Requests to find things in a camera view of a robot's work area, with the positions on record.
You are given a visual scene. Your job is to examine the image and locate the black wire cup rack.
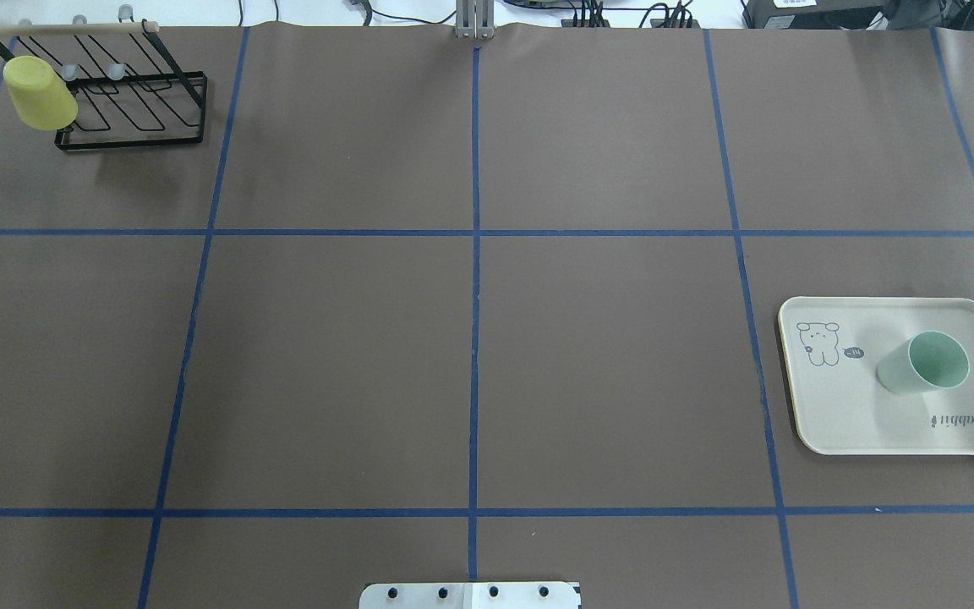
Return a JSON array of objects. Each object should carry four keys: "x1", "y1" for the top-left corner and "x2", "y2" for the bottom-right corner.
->
[{"x1": 0, "y1": 3, "x2": 208, "y2": 151}]

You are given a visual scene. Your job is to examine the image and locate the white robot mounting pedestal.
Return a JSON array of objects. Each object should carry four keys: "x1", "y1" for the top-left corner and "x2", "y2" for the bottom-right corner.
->
[{"x1": 358, "y1": 581, "x2": 583, "y2": 608}]

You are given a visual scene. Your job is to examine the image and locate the yellow plastic cup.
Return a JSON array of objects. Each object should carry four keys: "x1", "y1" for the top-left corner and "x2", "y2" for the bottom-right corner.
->
[{"x1": 3, "y1": 57, "x2": 79, "y2": 132}]

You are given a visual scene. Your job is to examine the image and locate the light green plastic cup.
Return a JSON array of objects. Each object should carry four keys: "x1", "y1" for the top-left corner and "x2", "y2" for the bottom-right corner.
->
[{"x1": 876, "y1": 331, "x2": 971, "y2": 396}]

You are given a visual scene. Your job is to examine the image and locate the aluminium frame post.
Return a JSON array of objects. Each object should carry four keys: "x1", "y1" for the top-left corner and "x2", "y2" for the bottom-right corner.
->
[{"x1": 455, "y1": 0, "x2": 497, "y2": 40}]

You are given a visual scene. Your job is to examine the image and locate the white rabbit serving tray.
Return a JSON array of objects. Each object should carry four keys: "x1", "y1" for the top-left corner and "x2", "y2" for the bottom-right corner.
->
[{"x1": 778, "y1": 296, "x2": 974, "y2": 455}]

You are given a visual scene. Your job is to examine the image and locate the black computer box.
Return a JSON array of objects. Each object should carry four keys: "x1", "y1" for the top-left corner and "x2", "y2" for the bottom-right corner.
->
[{"x1": 741, "y1": 1, "x2": 901, "y2": 30}]

